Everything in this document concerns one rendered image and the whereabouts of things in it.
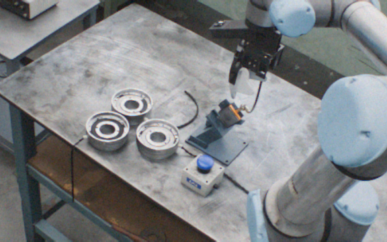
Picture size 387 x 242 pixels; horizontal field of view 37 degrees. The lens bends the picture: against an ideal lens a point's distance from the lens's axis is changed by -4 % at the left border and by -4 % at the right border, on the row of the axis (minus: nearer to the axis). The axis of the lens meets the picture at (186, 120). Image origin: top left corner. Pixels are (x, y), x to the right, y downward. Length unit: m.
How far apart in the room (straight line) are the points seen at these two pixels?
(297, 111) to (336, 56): 1.40
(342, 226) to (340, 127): 0.42
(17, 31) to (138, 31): 0.45
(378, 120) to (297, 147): 0.83
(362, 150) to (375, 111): 0.05
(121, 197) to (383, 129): 1.06
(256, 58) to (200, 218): 0.37
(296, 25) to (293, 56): 2.08
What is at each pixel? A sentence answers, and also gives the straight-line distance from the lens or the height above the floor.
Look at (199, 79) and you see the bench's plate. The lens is 1.68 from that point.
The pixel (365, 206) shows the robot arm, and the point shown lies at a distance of 1.16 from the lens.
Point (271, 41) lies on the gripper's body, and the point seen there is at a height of 1.16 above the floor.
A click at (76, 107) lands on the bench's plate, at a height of 0.80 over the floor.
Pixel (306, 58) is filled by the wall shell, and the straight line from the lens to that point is 3.12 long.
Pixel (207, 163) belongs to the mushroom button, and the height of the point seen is 0.87.
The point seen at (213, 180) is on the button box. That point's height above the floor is 0.84.
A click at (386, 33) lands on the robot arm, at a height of 1.35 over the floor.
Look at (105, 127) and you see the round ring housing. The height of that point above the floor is 0.82.
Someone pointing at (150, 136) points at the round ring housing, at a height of 0.83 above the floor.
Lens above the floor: 1.85
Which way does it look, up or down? 42 degrees down
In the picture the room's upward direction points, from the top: 9 degrees clockwise
